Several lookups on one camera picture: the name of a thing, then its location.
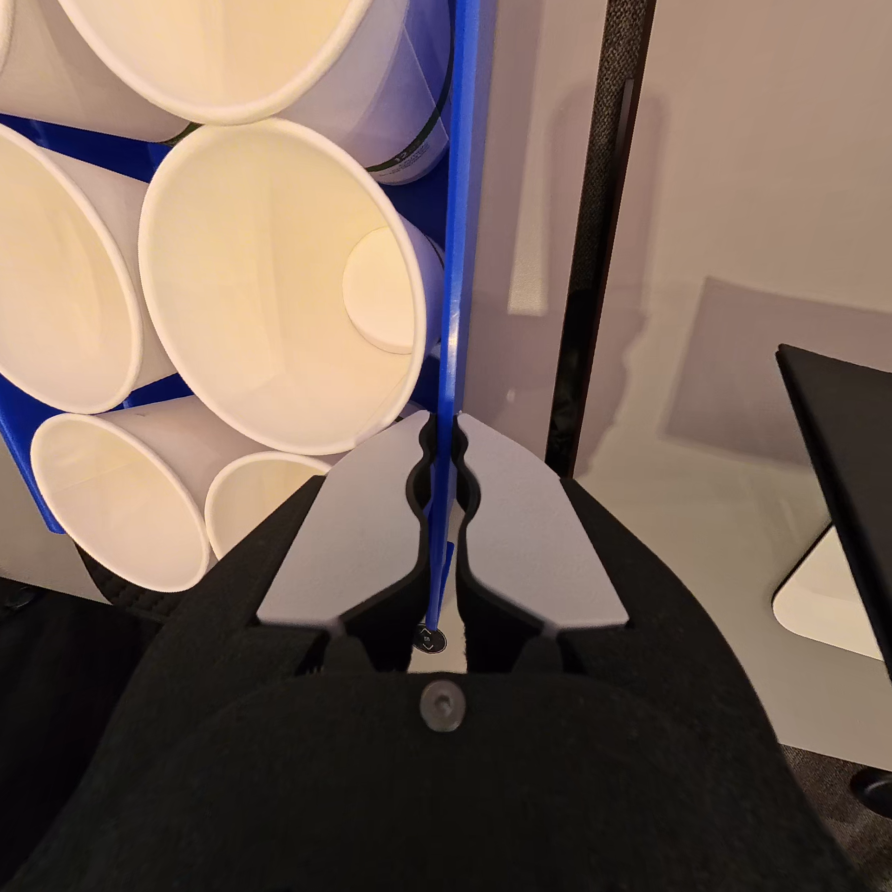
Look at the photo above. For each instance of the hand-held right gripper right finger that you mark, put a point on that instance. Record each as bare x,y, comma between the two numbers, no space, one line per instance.
536,550

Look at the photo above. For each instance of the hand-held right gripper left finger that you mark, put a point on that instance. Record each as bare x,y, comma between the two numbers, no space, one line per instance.
348,543

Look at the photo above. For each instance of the white paper cup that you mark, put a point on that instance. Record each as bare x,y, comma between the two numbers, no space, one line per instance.
209,56
111,488
56,279
265,293
56,90
265,495

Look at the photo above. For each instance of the blue plastic bin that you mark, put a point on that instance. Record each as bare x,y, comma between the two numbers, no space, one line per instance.
465,174

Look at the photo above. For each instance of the round desk control button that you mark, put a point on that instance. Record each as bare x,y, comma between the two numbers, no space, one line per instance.
428,638

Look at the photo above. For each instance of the black chair caster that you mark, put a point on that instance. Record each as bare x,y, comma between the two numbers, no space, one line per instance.
874,787

